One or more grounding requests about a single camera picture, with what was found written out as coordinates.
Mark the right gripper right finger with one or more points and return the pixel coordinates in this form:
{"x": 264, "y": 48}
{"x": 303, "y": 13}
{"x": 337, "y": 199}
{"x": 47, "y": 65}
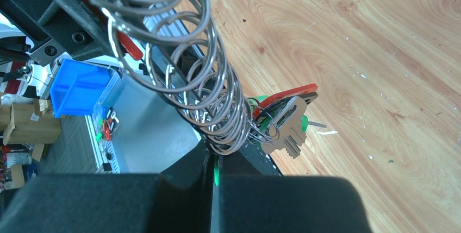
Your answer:
{"x": 251, "y": 201}

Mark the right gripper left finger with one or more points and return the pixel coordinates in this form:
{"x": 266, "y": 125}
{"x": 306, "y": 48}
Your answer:
{"x": 175, "y": 200}

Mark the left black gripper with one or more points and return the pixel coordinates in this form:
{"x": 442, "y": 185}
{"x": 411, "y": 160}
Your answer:
{"x": 50, "y": 28}

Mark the blue plastic bin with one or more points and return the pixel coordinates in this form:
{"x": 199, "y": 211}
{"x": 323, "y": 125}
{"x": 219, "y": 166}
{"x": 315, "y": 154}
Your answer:
{"x": 76, "y": 88}

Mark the small white debris scrap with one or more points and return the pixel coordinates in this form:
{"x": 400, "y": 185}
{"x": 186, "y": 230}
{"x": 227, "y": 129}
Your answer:
{"x": 331, "y": 132}

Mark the cardboard box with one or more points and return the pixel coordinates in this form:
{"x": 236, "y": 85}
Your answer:
{"x": 20, "y": 124}

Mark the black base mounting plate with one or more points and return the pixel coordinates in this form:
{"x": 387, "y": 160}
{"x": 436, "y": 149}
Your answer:
{"x": 198, "y": 81}

